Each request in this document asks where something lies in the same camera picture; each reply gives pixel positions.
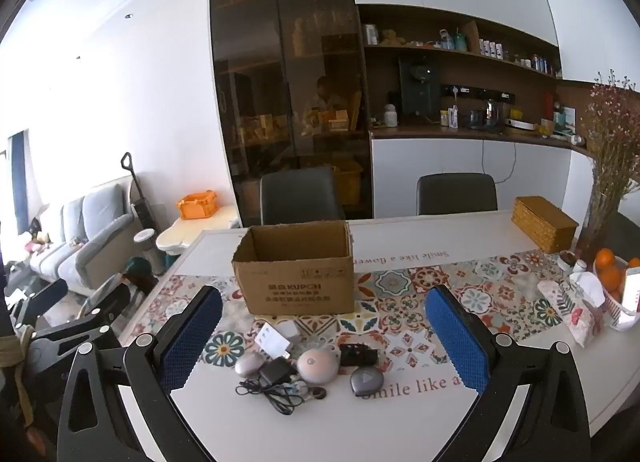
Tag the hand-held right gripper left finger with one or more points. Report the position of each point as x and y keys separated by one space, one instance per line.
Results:
x=190 y=342

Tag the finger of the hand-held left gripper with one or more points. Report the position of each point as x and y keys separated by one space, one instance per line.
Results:
x=110 y=299
x=47 y=294

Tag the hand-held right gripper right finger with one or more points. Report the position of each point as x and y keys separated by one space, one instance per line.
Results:
x=457 y=342

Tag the black charger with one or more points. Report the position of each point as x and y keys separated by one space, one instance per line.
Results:
x=275 y=371

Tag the brown cardboard box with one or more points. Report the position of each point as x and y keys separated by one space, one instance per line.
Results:
x=295 y=287

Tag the green floor object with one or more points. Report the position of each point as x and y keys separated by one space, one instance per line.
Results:
x=136 y=266

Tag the white round floor appliance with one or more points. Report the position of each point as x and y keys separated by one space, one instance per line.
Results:
x=149 y=249

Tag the grey oval device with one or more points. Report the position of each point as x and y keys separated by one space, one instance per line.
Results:
x=250 y=364

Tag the grey sofa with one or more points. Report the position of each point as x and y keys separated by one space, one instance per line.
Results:
x=90 y=232

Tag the patterned floral table runner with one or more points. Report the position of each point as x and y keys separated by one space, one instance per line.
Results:
x=400 y=292

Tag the white flat card packet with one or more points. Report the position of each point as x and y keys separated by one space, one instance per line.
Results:
x=267 y=339

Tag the grey rounded triangle device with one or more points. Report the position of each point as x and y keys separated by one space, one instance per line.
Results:
x=366 y=381

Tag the small black device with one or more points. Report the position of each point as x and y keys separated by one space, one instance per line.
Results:
x=357 y=354

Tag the white power adapter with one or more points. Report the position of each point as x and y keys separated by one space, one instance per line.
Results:
x=291 y=333

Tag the black upright vacuum cleaner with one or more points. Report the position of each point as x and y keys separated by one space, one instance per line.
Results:
x=140 y=197

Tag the cream flower-shaped small table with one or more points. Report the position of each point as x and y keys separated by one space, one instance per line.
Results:
x=200 y=232

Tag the floral tissue pack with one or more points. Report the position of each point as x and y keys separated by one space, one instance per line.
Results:
x=570 y=307

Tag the orange plastic crate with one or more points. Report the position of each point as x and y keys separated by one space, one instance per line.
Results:
x=196 y=206

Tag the woven wicker box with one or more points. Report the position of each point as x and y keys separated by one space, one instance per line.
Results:
x=545 y=224

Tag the narrow dark grey chair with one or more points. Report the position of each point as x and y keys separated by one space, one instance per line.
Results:
x=457 y=194

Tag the white basket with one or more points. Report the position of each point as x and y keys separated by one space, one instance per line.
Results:
x=617 y=309

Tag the orange fruit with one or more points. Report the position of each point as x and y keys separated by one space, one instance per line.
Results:
x=610 y=278
x=605 y=258

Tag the wide dark grey chair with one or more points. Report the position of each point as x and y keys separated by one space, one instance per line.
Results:
x=300 y=197

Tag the white counter cabinet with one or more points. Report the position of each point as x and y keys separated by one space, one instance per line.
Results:
x=450 y=157

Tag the white squat bottle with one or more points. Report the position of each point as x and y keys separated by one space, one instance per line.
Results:
x=390 y=116

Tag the dried flower bunch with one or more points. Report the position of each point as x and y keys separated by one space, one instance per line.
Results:
x=612 y=142

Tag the black water dispenser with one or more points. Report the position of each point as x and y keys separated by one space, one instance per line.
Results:
x=417 y=89

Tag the dark glass cabinet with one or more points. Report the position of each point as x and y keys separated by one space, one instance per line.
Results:
x=290 y=92

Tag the wooden wall shelves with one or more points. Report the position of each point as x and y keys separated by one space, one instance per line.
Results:
x=465 y=77

